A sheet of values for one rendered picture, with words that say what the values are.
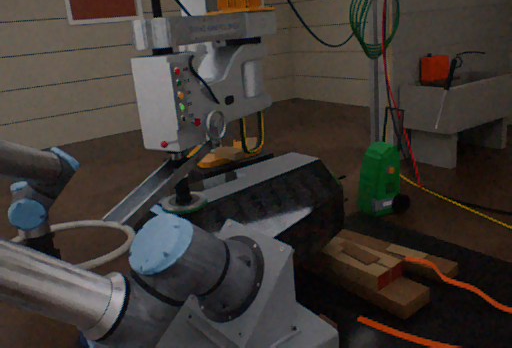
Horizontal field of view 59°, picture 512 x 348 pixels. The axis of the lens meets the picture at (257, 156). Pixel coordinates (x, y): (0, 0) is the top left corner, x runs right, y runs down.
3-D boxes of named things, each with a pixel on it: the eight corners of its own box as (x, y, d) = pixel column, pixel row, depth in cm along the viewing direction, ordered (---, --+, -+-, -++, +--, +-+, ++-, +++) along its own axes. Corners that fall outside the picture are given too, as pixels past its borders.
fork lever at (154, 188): (193, 142, 239) (190, 134, 236) (223, 144, 229) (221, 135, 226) (100, 226, 190) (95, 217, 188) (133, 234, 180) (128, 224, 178)
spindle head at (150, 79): (193, 136, 240) (182, 49, 228) (227, 138, 229) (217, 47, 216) (144, 155, 211) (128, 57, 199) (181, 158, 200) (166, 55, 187)
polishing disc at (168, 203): (162, 197, 229) (162, 195, 229) (204, 191, 232) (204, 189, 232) (162, 213, 209) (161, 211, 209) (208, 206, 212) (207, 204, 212)
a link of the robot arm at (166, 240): (236, 253, 108) (183, 224, 97) (195, 314, 107) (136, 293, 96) (206, 226, 120) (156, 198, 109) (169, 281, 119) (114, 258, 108)
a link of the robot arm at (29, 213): (25, 187, 120) (27, 176, 131) (-1, 223, 119) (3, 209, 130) (57, 204, 124) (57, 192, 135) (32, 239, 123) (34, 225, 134)
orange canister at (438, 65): (414, 84, 507) (415, 54, 498) (442, 78, 532) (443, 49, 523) (431, 85, 489) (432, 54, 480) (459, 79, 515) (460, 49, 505)
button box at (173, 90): (185, 125, 202) (176, 60, 194) (190, 125, 201) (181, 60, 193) (173, 129, 196) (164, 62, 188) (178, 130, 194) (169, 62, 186)
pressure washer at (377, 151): (384, 198, 416) (383, 104, 392) (411, 211, 385) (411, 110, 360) (352, 207, 404) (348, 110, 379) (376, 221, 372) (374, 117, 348)
